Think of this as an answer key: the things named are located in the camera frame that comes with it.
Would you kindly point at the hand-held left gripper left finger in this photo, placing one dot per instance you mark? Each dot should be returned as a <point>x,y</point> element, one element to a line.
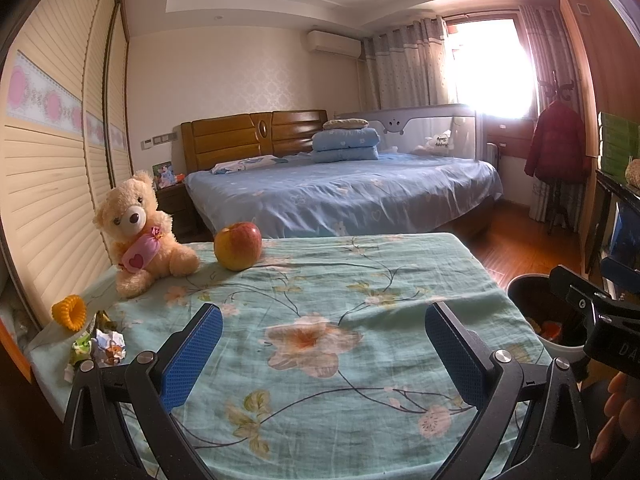
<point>192,355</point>

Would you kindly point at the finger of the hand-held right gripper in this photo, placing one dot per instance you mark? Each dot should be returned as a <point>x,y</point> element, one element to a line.
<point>570,287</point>
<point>622,272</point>

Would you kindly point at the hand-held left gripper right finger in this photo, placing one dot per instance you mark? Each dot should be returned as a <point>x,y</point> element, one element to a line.
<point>462,355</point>

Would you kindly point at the round trash bin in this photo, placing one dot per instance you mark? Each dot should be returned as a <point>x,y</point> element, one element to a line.
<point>530,300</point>

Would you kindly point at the red white plastic bag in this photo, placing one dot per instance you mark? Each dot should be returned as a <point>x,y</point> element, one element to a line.
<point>552,331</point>

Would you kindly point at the person's right hand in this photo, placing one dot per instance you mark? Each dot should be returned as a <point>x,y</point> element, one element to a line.
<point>612,410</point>

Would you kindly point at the black glass cabinet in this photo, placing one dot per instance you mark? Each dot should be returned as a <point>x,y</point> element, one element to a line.
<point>605,210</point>

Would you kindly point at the crumpled paper wrapper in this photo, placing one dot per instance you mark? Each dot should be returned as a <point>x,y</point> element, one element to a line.
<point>107,347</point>

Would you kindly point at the brown plush toy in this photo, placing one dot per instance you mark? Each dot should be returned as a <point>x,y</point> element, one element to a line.
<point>634,174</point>

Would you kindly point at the red yellow apple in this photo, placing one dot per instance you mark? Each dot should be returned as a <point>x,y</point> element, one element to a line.
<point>237,247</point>

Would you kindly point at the stack of green boxes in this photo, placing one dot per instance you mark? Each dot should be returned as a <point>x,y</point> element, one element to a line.
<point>620,142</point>

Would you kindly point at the small yellow foam fruit net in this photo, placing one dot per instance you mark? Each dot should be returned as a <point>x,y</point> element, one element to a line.
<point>62,310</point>

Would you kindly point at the red coat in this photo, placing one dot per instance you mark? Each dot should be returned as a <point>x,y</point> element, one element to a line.
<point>557,145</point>

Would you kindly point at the wooden nightstand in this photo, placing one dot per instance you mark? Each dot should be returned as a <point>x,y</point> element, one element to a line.
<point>172,207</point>

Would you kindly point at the green floral blanket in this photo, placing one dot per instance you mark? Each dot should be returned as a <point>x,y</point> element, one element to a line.
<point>325,285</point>

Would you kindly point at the beige teddy bear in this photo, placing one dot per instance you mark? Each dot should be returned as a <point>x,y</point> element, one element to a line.
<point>132,215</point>

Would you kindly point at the bed with blue sheet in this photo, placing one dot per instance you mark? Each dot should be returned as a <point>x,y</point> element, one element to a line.
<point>350,195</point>

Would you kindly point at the flat blue white pillow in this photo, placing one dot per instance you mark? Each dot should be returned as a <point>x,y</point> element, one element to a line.
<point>245,164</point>

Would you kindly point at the wooden coat rack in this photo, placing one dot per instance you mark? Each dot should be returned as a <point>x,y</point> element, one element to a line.
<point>557,85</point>

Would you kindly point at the wooden headboard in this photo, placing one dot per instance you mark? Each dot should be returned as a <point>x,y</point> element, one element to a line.
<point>225,137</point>

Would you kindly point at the cream sliding door wardrobe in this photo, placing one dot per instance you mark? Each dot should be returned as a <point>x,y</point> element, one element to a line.
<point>55,170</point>

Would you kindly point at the patterned curtain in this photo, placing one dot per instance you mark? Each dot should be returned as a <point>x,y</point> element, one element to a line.
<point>550,50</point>
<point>405,65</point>

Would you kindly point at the folded blue quilt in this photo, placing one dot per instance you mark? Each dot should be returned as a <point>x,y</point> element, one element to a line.
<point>345,145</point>

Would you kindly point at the beige pillow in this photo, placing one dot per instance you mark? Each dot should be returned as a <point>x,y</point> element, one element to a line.
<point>345,124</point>

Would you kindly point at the white air conditioner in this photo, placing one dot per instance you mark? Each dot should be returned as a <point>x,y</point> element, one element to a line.
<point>332,44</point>

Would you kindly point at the photo frame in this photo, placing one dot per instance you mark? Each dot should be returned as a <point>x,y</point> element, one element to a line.
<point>162,175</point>

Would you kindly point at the wall switch panel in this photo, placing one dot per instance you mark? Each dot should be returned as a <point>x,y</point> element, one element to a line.
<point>160,140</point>

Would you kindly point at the grey bed guard rail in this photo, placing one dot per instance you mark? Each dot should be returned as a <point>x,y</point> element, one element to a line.
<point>415,125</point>

